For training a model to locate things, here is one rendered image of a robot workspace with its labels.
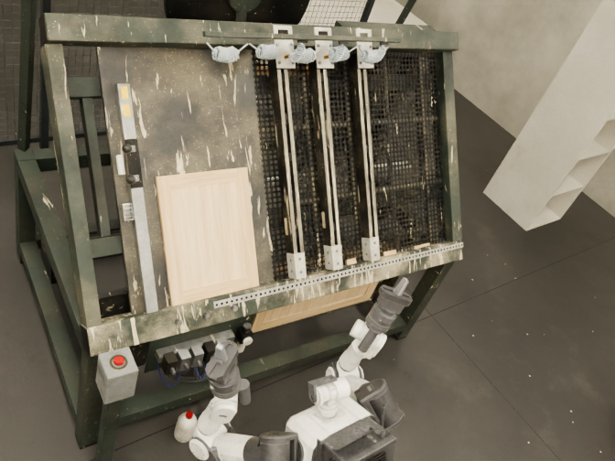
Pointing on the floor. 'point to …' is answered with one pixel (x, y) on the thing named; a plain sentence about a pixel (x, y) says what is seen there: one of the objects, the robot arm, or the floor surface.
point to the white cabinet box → (563, 132)
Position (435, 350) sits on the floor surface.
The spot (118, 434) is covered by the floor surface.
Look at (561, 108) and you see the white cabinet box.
